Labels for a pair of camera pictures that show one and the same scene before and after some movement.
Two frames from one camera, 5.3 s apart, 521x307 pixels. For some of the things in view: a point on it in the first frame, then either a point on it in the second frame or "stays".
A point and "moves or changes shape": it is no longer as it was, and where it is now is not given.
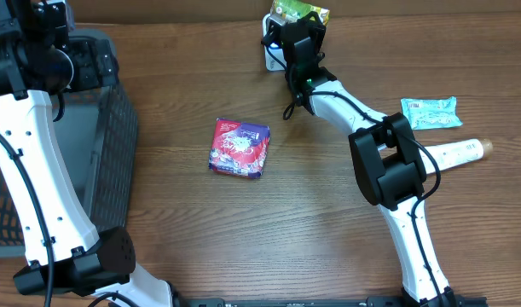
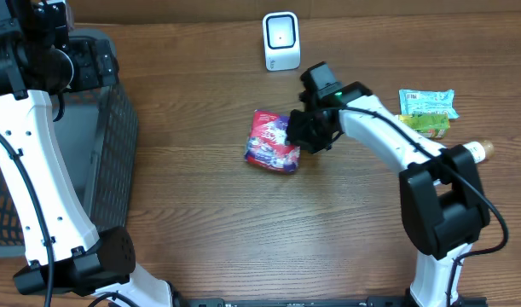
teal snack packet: [425, 113] moves or changes shape
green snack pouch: [293, 10] -> [433, 125]
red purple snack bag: [239, 147] -> [268, 145]
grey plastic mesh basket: [98, 132] stays
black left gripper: [97, 65] stays
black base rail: [372, 301] stays
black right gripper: [307, 22] -> [303, 130]
